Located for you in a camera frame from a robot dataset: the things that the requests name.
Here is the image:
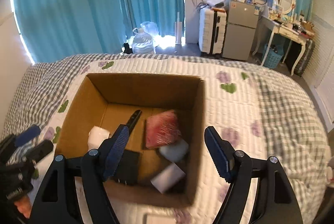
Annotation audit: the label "silver mini fridge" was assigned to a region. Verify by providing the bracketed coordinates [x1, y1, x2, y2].
[222, 0, 259, 61]

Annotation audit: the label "left hand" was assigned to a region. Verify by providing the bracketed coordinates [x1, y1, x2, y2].
[14, 195, 32, 219]

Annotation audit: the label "teal laundry basket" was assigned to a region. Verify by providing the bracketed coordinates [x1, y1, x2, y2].
[263, 44, 284, 69]

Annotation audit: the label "white suitcase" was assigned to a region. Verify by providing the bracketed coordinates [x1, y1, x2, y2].
[199, 8, 227, 55]

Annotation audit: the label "brown cardboard box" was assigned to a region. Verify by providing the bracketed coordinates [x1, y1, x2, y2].
[56, 73, 205, 208]

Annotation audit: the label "white rectangular box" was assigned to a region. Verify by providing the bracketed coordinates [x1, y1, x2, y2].
[151, 163, 186, 194]

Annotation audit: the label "red patterned box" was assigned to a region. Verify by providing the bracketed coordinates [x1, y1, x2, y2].
[145, 110, 182, 149]

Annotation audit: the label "clear water jug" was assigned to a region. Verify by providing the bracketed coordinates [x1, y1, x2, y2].
[131, 28, 155, 54]

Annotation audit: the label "blue grey cap bottle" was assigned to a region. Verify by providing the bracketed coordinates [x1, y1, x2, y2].
[158, 139, 189, 163]

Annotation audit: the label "floral quilted bedspread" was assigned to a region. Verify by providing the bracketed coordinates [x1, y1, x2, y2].
[1, 54, 331, 223]

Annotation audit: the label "white vanity table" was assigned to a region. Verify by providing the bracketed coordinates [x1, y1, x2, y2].
[251, 15, 315, 77]

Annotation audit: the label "white plastic nebulizer device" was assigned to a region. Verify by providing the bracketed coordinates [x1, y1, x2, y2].
[87, 126, 110, 151]

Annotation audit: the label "white wardrobe doors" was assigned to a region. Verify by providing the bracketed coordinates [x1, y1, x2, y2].
[303, 0, 333, 132]

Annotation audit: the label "long black bar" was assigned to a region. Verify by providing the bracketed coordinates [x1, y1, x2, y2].
[126, 110, 142, 135]

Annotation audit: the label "black power adapter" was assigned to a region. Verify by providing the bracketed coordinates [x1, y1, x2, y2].
[112, 150, 140, 186]

